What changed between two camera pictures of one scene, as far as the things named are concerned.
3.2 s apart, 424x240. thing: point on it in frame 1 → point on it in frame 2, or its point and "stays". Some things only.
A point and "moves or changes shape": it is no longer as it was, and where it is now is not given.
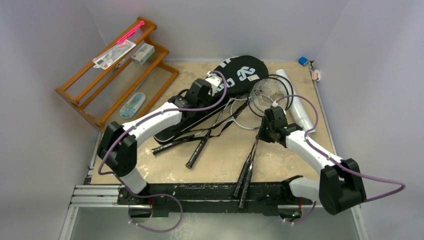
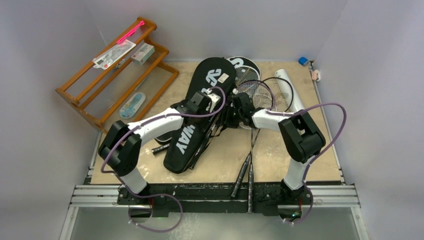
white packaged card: [106, 59] stays
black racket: [264, 94] moves or changes shape
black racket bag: [238, 71] → [212, 81]
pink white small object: [316, 75] stays
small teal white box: [143, 53] stays
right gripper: [267, 135] → [232, 117]
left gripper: [207, 104] → [207, 108]
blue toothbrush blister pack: [132, 105] stays
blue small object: [302, 60] stays
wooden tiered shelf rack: [121, 79] stays
